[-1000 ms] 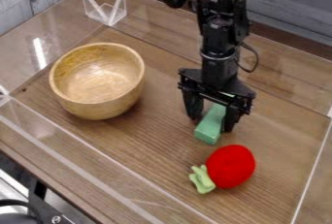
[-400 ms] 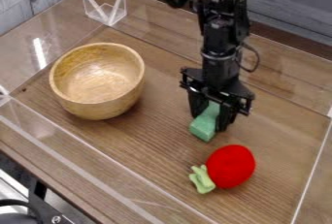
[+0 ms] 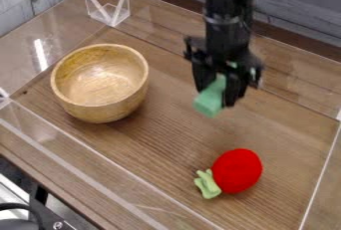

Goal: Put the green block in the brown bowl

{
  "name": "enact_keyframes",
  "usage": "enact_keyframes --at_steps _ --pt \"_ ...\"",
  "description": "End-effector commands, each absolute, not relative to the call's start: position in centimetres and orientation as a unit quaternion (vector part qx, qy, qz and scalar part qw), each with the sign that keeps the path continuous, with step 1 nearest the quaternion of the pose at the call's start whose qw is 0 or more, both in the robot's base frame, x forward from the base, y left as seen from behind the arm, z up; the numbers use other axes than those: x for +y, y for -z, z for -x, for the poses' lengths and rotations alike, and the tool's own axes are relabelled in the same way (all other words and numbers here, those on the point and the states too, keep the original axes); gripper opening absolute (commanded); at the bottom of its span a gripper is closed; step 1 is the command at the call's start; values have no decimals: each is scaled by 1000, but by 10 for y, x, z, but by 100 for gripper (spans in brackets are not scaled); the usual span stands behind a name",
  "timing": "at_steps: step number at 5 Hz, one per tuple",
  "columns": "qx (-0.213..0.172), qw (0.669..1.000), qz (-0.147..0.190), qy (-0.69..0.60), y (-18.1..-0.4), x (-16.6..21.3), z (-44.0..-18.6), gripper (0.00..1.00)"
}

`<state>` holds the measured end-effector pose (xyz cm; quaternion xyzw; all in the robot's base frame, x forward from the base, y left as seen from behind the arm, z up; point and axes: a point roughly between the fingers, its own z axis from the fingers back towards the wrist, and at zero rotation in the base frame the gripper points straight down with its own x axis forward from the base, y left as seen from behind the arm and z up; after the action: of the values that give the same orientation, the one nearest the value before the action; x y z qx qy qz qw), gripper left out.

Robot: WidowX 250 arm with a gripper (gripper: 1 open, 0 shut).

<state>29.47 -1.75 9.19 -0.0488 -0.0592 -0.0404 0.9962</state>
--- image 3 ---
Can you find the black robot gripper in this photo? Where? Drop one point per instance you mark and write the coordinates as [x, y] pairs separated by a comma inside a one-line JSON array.
[[222, 53]]

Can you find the green foam block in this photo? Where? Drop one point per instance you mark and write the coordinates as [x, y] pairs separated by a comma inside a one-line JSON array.
[[209, 101]]

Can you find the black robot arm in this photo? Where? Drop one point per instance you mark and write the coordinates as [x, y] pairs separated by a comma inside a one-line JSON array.
[[226, 9]]

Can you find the brown wooden bowl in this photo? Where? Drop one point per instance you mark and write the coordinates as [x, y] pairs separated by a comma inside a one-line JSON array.
[[100, 82]]

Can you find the red plush strawberry toy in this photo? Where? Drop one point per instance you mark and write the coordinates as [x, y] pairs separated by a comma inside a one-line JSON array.
[[233, 173]]

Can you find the clear acrylic corner bracket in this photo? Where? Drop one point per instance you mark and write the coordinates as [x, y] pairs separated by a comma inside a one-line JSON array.
[[108, 14]]

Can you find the clear acrylic tray wall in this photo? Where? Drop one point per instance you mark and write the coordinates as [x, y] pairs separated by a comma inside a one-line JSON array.
[[104, 192]]

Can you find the black table leg bracket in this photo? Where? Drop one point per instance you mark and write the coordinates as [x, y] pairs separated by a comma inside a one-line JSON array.
[[51, 220]]

